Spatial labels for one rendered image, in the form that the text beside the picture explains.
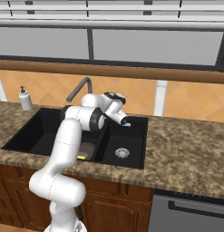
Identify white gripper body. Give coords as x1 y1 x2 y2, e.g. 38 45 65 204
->
104 101 131 127

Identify black double sink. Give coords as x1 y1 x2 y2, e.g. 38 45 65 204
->
1 106 149 170

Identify silver sink drain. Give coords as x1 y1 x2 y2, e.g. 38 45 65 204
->
114 147 131 160

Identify brown pan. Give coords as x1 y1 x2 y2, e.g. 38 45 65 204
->
78 141 96 161

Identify yellow sponge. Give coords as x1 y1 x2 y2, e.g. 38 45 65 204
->
76 152 89 160

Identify wooden panel under sink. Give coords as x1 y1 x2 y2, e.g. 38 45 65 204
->
67 175 155 198

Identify wooden window sill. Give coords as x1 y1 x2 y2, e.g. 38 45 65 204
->
0 59 224 85

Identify grey tap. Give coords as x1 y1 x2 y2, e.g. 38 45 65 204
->
65 76 93 103

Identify dark framed window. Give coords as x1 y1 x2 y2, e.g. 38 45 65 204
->
0 24 224 73

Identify white soap dispenser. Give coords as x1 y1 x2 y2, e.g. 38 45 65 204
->
18 85 34 111

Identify white window blinds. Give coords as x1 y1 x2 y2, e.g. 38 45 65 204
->
0 0 224 24

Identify wooden cupboard door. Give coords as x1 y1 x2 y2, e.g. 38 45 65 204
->
81 193 141 232
13 176 54 232

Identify grey dishwasher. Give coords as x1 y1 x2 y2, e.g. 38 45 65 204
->
147 188 224 232

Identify wooden drawer stack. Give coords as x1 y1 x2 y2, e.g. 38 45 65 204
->
0 164 15 227

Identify black cupboard door handle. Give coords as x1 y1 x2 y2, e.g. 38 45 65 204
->
78 205 85 222

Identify black dishwasher handle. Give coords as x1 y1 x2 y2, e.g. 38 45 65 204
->
168 199 224 220

